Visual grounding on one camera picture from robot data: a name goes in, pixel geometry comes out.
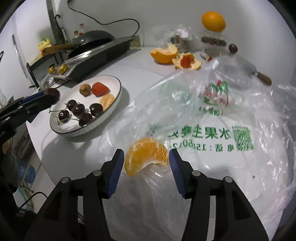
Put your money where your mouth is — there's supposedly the dark cherry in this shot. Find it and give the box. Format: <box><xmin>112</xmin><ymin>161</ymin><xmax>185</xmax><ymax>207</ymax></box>
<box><xmin>58</xmin><ymin>110</ymin><xmax>70</xmax><ymax>123</ymax></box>
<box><xmin>78</xmin><ymin>113</ymin><xmax>93</xmax><ymax>126</ymax></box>
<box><xmin>66</xmin><ymin>99</ymin><xmax>77</xmax><ymax>111</ymax></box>
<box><xmin>89</xmin><ymin>103</ymin><xmax>104</xmax><ymax>117</ymax></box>
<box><xmin>72</xmin><ymin>103</ymin><xmax>85</xmax><ymax>117</ymax></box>

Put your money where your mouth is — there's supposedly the dark cherry top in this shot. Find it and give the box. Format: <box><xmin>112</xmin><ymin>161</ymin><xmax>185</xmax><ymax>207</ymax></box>
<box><xmin>66</xmin><ymin>99</ymin><xmax>77</xmax><ymax>111</ymax></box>

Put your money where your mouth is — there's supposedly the red strawberry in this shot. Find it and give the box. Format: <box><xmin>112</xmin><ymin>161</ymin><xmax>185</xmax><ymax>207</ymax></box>
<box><xmin>79</xmin><ymin>84</ymin><xmax>92</xmax><ymax>97</ymax></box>
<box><xmin>92</xmin><ymin>82</ymin><xmax>110</xmax><ymax>97</ymax></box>

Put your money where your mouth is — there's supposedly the orange segment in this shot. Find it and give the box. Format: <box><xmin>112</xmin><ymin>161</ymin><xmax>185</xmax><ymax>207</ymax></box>
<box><xmin>99</xmin><ymin>94</ymin><xmax>115</xmax><ymax>111</ymax></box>
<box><xmin>125</xmin><ymin>138</ymin><xmax>169</xmax><ymax>176</ymax></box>

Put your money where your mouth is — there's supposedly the white plate dark rim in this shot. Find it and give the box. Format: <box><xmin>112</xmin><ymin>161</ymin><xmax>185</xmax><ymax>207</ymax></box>
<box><xmin>50</xmin><ymin>75</ymin><xmax>122</xmax><ymax>137</ymax></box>

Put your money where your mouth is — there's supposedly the black induction cooker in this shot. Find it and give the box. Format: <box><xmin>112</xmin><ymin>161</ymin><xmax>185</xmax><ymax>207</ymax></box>
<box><xmin>40</xmin><ymin>36</ymin><xmax>136</xmax><ymax>89</ymax></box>

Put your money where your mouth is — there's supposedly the yellow container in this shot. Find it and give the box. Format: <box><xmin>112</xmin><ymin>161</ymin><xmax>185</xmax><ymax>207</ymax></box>
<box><xmin>38</xmin><ymin>36</ymin><xmax>52</xmax><ymax>52</ymax></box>

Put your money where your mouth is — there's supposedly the clear printed plastic bag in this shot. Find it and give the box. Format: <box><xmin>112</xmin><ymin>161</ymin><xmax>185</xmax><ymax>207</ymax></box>
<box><xmin>98</xmin><ymin>58</ymin><xmax>295</xmax><ymax>240</ymax></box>

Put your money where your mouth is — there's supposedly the black wok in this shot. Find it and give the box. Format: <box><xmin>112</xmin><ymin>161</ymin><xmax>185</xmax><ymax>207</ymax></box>
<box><xmin>42</xmin><ymin>30</ymin><xmax>115</xmax><ymax>59</ymax></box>

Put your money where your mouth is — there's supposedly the orange peel piece right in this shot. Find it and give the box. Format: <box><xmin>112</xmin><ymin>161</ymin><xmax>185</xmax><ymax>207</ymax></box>
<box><xmin>172</xmin><ymin>53</ymin><xmax>202</xmax><ymax>70</ymax></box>

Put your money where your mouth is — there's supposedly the metal pot lid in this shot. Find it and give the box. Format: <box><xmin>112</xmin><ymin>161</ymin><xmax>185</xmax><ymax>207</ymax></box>
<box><xmin>206</xmin><ymin>44</ymin><xmax>272</xmax><ymax>86</ymax></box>

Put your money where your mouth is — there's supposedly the orange peel half left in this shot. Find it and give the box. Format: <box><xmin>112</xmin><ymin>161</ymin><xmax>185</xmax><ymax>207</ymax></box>
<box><xmin>150</xmin><ymin>43</ymin><xmax>178</xmax><ymax>64</ymax></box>

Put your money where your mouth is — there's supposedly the crumpled small plastic wrap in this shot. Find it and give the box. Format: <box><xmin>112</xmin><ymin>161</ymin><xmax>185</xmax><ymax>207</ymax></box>
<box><xmin>159</xmin><ymin>24</ymin><xmax>200</xmax><ymax>53</ymax></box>

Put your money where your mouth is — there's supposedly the whole orange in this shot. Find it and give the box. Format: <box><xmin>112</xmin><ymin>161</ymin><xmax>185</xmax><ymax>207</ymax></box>
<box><xmin>201</xmin><ymin>11</ymin><xmax>226</xmax><ymax>33</ymax></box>

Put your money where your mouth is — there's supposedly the black power cable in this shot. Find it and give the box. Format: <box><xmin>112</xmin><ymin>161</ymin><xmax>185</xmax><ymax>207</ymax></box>
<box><xmin>67</xmin><ymin>0</ymin><xmax>141</xmax><ymax>38</ymax></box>

